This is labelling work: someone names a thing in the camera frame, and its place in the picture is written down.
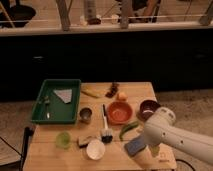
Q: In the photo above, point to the dark maroon bowl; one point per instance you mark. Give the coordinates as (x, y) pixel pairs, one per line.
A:
(147, 109)

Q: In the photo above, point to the green chili pepper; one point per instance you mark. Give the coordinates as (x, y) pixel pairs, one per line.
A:
(127, 128)

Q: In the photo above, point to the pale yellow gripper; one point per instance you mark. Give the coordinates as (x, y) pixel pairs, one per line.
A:
(147, 158)

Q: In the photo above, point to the brown block sponge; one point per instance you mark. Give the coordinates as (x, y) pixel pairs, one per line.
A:
(83, 141)

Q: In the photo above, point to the small metal cup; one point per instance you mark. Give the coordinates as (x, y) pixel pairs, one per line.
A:
(85, 115)

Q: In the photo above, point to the black clamp stand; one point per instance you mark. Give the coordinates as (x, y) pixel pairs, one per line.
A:
(18, 165)

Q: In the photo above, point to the blue sponge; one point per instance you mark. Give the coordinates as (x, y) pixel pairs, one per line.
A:
(134, 146)

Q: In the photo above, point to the metal spoon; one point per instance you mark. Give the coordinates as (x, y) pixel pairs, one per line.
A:
(47, 102)

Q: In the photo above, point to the dark red toy food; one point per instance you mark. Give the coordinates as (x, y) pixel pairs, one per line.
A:
(113, 90)

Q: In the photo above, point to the yellow banana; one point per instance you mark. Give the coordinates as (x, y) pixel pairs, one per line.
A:
(90, 93)

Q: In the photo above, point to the small orange fruit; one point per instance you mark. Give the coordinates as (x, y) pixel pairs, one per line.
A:
(121, 96)

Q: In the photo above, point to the grey folded cloth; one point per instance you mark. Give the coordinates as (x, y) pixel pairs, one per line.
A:
(65, 95)

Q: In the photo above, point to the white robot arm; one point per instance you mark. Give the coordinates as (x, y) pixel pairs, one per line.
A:
(159, 128)

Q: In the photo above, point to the green plastic cup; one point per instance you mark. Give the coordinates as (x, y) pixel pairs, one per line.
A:
(63, 140)

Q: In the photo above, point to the orange bowl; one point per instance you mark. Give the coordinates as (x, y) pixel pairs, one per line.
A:
(119, 112)

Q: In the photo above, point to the green plastic tray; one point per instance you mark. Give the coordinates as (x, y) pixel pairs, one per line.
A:
(60, 113)

